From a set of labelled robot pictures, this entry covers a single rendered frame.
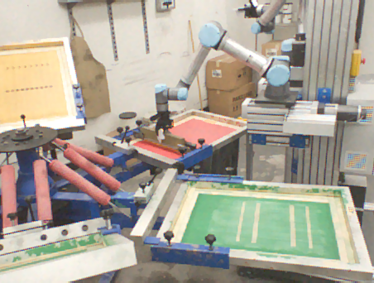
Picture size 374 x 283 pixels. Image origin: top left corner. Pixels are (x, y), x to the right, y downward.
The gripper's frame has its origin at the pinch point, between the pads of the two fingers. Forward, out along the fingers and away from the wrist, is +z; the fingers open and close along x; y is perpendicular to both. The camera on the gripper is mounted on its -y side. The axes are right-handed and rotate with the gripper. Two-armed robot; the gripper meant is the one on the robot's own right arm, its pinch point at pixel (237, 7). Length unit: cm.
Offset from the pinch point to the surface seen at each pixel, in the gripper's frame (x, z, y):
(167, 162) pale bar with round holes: -138, -61, 45
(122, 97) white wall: -11, 179, 103
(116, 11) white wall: 10, 180, 11
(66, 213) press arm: -193, -47, 49
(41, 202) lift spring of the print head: -207, -68, 24
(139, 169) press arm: -139, -32, 59
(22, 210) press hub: -208, -42, 39
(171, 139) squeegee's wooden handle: -115, -38, 49
